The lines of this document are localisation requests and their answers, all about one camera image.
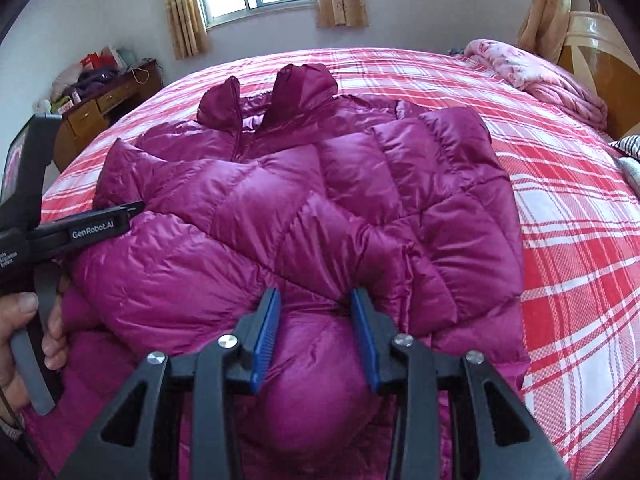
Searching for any magenta puffer jacket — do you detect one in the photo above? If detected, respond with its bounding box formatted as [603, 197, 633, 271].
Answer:
[24, 65, 529, 479]

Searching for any person's left hand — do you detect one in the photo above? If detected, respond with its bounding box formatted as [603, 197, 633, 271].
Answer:
[1, 290, 68, 425]

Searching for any brown wooden desk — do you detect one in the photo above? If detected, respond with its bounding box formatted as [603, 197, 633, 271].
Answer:
[52, 60, 163, 172]

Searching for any clutter pile on desk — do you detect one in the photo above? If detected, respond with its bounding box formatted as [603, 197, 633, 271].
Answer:
[32, 46, 139, 115]

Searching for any red plaid bed cover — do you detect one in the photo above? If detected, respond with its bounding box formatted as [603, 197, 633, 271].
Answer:
[42, 48, 639, 479]

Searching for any left beige curtain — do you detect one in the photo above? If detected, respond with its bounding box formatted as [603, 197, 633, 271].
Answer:
[164, 0, 209, 61]

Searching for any striped pillow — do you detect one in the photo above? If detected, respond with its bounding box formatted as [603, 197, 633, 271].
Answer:
[608, 134, 640, 162]

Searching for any pink floral folded blanket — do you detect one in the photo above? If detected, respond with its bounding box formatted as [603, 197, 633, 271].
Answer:
[464, 39, 608, 131]

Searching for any wooden headboard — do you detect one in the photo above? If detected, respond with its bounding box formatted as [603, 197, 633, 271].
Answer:
[559, 11, 640, 140]

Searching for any beige curtain by headboard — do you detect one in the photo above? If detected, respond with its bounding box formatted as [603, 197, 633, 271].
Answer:
[516, 0, 572, 63]

